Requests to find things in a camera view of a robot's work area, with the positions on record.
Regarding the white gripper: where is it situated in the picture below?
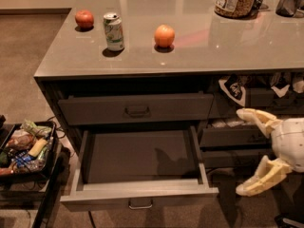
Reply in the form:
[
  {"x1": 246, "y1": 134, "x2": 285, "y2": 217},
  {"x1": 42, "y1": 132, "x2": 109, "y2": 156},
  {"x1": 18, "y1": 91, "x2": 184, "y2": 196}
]
[{"x1": 236, "y1": 108, "x2": 304, "y2": 197}]

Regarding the grey drawer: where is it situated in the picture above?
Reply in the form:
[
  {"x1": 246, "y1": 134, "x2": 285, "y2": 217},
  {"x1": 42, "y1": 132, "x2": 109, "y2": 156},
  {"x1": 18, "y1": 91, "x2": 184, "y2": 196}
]
[
  {"x1": 201, "y1": 148, "x2": 275, "y2": 168},
  {"x1": 200, "y1": 125, "x2": 270, "y2": 148},
  {"x1": 61, "y1": 126, "x2": 219, "y2": 212},
  {"x1": 58, "y1": 92, "x2": 214, "y2": 125},
  {"x1": 209, "y1": 88, "x2": 304, "y2": 119}
]

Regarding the white napkin in drawer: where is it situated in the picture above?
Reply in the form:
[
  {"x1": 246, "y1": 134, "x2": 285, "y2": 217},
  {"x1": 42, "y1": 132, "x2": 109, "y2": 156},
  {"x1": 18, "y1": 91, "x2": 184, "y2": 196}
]
[{"x1": 270, "y1": 72, "x2": 291, "y2": 98}]

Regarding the black white snack bag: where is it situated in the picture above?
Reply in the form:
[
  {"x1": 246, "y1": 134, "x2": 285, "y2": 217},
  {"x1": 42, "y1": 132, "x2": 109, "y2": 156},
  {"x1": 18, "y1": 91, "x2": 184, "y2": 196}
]
[{"x1": 218, "y1": 74, "x2": 248, "y2": 106}]

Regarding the dark glass container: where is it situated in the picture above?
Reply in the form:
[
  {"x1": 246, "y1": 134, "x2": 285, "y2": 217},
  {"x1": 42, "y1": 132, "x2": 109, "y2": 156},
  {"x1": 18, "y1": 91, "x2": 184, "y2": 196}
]
[{"x1": 275, "y1": 0, "x2": 304, "y2": 17}]

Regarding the large snack jar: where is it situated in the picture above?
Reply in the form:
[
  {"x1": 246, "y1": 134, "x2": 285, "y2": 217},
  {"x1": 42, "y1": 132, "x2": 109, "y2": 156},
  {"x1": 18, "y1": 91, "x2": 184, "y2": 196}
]
[{"x1": 215, "y1": 0, "x2": 254, "y2": 18}]

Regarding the orange fruit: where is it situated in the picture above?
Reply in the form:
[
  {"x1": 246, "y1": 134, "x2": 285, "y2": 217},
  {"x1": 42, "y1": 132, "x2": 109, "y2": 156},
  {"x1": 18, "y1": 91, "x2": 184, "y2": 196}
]
[{"x1": 154, "y1": 25, "x2": 175, "y2": 48}]

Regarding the grey counter cabinet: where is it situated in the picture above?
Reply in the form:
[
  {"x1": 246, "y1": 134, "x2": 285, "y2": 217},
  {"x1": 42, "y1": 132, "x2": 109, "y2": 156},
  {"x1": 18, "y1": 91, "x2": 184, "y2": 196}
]
[{"x1": 33, "y1": 0, "x2": 304, "y2": 176}]

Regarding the green white soda can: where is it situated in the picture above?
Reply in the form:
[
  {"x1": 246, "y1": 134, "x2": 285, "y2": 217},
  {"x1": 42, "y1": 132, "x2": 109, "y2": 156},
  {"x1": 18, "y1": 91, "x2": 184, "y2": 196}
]
[{"x1": 104, "y1": 12, "x2": 124, "y2": 51}]

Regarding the red apple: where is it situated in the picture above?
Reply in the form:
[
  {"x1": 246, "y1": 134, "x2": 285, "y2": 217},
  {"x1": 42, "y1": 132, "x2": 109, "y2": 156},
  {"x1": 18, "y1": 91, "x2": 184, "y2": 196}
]
[{"x1": 75, "y1": 9, "x2": 94, "y2": 29}]

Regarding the black tray of snacks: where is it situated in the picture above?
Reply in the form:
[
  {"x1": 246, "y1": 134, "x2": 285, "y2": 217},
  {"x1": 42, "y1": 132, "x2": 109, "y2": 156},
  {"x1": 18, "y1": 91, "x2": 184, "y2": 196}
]
[{"x1": 0, "y1": 120, "x2": 56, "y2": 182}]

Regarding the black floor cable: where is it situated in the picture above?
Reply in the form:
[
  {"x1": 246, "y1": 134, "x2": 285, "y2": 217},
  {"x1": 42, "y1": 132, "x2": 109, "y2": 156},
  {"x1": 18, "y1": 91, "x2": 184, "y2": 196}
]
[{"x1": 87, "y1": 210, "x2": 97, "y2": 228}]

